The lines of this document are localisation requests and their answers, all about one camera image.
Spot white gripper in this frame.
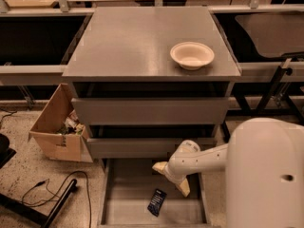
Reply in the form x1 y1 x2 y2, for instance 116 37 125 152
152 140 200 197

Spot black object at left edge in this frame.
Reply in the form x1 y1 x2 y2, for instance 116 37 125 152
0 134 16 168

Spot white paper bowl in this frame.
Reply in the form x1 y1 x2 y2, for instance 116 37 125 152
170 42 215 70

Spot grey top drawer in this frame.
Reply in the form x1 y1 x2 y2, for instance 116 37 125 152
72 98 228 125

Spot black stand leg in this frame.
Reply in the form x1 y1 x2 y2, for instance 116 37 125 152
0 178 78 228

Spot black floor cable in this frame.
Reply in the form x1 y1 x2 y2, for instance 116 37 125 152
20 170 93 228

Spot grey middle drawer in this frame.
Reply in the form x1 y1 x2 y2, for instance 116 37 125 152
85 136 219 160

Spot grey left side bench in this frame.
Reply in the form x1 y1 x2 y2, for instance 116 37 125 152
0 9 94 86

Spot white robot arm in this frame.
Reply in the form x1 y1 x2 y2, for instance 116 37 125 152
153 118 304 228

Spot brown cardboard box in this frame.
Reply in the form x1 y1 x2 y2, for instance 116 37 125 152
28 84 92 162

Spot snack items in box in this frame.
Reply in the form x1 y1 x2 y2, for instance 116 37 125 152
56 110 85 135

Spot grey drawer cabinet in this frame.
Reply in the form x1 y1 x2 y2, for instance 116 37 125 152
63 7 240 148

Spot dark blue rxbar wrapper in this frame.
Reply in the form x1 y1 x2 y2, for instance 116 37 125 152
147 189 167 217

